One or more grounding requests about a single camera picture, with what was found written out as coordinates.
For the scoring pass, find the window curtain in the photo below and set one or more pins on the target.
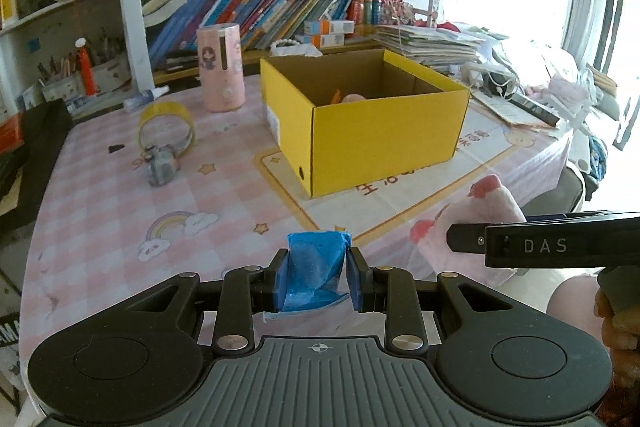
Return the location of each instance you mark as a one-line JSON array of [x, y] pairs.
[[590, 12]]

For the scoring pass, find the white plastic bag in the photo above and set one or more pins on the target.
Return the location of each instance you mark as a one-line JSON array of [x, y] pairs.
[[565, 92]]

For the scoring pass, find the yellow cardboard box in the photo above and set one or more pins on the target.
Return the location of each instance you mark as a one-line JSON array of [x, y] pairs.
[[380, 137]]

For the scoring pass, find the yellow tape roll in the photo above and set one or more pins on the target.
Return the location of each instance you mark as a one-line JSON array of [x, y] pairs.
[[167, 127]]

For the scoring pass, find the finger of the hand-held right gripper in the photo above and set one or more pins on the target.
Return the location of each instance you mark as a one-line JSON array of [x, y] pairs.
[[465, 239]]

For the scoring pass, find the small black object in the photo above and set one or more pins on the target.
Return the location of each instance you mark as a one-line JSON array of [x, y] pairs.
[[116, 148]]

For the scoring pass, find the blue packet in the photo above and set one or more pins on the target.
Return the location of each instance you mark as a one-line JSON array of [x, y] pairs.
[[315, 267]]

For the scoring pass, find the row of leaning colourful books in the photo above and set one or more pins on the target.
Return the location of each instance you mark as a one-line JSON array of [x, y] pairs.
[[250, 17]]

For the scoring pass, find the orange white small box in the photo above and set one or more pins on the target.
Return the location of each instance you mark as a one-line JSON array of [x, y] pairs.
[[332, 27], [325, 40]]

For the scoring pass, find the white quilted handbag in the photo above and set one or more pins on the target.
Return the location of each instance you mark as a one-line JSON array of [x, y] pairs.
[[295, 49]]

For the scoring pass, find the pink paw plush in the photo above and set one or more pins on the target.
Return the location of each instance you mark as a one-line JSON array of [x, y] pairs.
[[490, 207]]

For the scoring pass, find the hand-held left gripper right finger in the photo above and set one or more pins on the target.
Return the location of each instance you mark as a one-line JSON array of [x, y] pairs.
[[358, 279]]

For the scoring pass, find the small grey toy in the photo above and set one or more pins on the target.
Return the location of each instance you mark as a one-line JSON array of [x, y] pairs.
[[161, 167]]

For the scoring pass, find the orange bordered placemat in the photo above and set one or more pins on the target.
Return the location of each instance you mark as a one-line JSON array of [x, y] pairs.
[[390, 207]]

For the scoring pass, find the red white glue bottle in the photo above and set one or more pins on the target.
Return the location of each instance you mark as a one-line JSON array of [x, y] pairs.
[[86, 69]]

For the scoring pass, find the white jar yellow label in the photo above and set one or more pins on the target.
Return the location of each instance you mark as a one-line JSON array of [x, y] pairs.
[[7, 2]]

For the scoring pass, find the stack of magazines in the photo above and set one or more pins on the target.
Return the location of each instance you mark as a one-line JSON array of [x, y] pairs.
[[430, 44]]

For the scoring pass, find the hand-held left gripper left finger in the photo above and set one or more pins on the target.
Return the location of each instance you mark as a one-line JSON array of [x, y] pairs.
[[280, 279]]

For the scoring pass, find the person's right hand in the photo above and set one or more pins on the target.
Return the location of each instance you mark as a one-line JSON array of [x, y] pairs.
[[622, 322]]

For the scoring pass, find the black flat box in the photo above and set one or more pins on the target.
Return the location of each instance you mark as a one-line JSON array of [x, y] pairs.
[[535, 106]]

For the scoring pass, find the white tube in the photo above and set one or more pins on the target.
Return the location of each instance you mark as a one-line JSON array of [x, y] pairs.
[[145, 97]]

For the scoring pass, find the pink checkered tablecloth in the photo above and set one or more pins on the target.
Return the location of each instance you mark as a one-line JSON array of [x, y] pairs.
[[100, 217]]

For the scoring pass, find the white pen tray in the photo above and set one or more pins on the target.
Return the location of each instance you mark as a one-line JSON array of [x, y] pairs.
[[80, 79]]

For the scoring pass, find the grey seat cushion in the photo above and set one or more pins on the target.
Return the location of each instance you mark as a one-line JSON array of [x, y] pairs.
[[570, 192]]

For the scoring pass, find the pink cylindrical humidifier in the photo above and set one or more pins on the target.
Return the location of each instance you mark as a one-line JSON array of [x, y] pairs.
[[221, 67]]

